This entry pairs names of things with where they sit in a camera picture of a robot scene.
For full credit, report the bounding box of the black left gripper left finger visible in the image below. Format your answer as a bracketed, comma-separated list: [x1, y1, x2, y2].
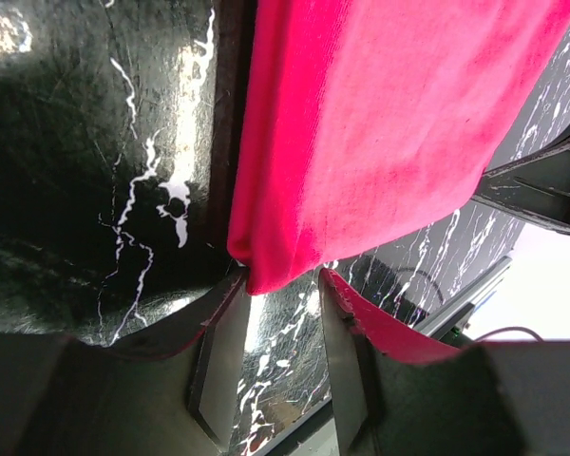
[0, 270, 250, 455]

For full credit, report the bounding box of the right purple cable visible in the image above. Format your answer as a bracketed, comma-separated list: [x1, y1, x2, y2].
[474, 325, 544, 342]

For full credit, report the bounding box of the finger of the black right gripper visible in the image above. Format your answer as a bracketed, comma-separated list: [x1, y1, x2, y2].
[471, 124, 570, 235]

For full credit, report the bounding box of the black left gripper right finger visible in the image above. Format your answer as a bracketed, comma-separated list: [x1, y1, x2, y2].
[319, 269, 570, 455]

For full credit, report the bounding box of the magenta pink t shirt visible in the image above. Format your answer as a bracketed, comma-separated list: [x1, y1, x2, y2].
[228, 1, 570, 295]

